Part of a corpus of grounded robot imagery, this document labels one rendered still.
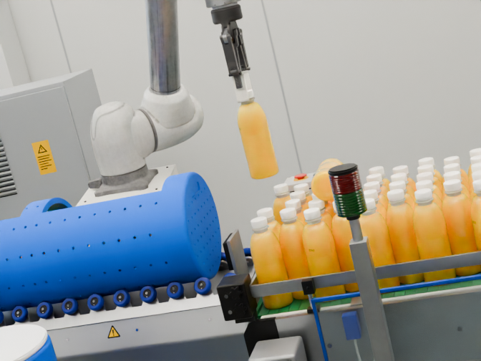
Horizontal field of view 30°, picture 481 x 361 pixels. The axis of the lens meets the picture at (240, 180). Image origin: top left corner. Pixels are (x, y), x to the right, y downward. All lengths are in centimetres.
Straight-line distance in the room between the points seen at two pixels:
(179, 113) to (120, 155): 24
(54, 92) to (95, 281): 171
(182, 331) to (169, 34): 100
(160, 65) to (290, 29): 220
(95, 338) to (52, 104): 173
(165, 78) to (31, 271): 85
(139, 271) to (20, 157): 182
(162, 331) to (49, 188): 180
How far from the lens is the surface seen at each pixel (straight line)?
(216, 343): 231
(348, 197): 184
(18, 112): 400
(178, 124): 298
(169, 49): 288
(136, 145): 292
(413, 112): 510
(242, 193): 519
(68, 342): 245
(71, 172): 399
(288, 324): 214
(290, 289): 213
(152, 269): 228
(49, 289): 242
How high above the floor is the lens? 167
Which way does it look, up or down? 12 degrees down
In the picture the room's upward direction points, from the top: 14 degrees counter-clockwise
